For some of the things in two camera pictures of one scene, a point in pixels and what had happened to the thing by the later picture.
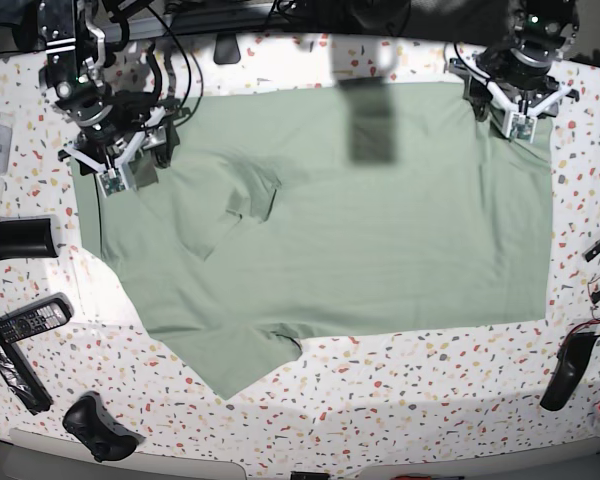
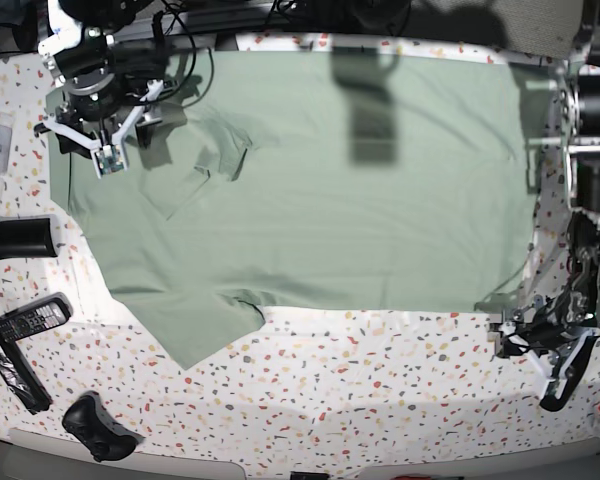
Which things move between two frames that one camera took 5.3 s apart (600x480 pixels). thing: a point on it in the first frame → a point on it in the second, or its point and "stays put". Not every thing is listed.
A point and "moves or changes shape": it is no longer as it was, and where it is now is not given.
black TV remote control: x=34 y=316 stays put
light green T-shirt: x=264 y=217 moves or changes shape
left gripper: x=514 y=109 → x=553 y=331
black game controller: x=87 y=420 stays put
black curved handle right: x=570 y=359 stays put
